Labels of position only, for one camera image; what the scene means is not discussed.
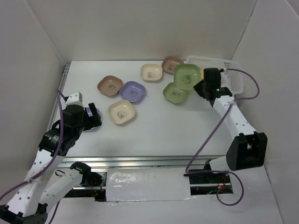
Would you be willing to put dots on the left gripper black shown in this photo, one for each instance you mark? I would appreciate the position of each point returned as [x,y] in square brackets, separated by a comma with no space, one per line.
[94,120]

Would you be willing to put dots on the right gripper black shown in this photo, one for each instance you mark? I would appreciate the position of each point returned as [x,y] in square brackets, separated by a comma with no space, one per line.
[197,87]

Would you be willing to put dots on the green panda plate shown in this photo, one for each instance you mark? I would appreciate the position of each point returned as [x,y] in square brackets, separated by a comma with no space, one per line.
[174,94]
[186,76]

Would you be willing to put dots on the cream panda plate front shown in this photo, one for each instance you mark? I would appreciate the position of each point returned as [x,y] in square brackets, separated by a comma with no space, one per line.
[121,112]

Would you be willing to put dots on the cream panda plate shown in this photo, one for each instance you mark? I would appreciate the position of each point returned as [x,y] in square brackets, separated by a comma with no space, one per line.
[121,112]
[151,72]

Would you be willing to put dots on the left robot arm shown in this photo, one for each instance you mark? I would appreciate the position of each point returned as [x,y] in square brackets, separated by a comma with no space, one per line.
[33,199]

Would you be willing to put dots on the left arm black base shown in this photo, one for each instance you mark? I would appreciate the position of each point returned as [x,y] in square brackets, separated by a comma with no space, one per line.
[92,185]

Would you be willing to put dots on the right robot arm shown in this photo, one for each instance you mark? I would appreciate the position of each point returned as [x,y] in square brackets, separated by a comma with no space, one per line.
[248,147]

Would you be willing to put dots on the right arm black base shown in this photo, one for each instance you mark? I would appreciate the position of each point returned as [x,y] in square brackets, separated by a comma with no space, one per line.
[207,183]

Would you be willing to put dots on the white plastic basket bin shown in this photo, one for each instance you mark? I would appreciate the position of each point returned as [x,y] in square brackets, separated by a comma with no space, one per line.
[236,78]

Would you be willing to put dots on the purple panda plate near left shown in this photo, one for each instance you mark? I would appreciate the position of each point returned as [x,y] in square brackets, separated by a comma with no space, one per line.
[94,120]

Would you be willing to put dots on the purple panda plate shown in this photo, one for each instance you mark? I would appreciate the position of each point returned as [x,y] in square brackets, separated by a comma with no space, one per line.
[94,120]
[132,91]

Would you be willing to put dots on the brown panda plate left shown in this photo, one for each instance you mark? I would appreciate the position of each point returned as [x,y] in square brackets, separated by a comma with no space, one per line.
[110,85]

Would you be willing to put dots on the brown panda plate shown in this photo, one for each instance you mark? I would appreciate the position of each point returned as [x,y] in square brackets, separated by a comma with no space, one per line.
[170,63]
[110,85]

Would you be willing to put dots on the brown panda plate back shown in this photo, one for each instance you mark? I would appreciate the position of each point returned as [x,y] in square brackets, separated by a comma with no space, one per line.
[170,63]

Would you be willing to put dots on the purple panda plate middle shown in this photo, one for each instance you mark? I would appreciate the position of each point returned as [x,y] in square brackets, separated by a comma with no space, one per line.
[132,91]

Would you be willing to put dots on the cream panda plate back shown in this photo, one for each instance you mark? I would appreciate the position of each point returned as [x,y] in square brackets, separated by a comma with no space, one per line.
[151,72]

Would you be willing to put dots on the white taped cover panel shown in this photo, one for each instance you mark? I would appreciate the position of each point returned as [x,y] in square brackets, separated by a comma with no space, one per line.
[147,184]

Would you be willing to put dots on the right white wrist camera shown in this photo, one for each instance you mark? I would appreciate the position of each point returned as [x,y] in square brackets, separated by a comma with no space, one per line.
[225,80]

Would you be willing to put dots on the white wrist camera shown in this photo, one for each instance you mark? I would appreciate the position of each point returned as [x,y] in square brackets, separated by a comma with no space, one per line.
[74,98]
[225,80]

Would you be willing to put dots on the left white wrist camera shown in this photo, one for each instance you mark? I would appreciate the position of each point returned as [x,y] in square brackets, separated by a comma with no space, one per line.
[74,98]

